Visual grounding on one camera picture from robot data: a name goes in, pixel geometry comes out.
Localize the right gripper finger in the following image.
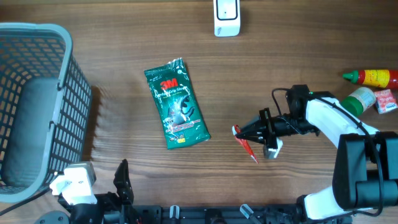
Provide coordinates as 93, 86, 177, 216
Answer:
240, 115, 261, 131
235, 131, 264, 144

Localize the red coffee stick sachet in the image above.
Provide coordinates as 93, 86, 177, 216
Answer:
231, 125, 259, 164

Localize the green lid jar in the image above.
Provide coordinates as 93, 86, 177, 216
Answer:
340, 87, 376, 117

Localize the green 3M gloves packet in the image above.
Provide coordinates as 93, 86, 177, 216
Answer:
144, 58, 211, 150

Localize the small red white box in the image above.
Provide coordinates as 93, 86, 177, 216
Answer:
374, 89, 397, 114

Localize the red sauce bottle green cap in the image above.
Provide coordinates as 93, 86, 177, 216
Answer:
343, 69, 397, 90

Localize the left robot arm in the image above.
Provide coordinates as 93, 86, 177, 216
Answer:
35, 159, 142, 224

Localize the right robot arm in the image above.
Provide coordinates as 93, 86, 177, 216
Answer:
232, 85, 397, 223

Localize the white barcode scanner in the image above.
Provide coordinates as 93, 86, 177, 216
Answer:
213, 0, 241, 37

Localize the grey plastic shopping basket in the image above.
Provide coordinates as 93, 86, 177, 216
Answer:
1, 22, 93, 203

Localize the left camera black cable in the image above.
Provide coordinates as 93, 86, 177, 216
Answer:
0, 185, 52, 216

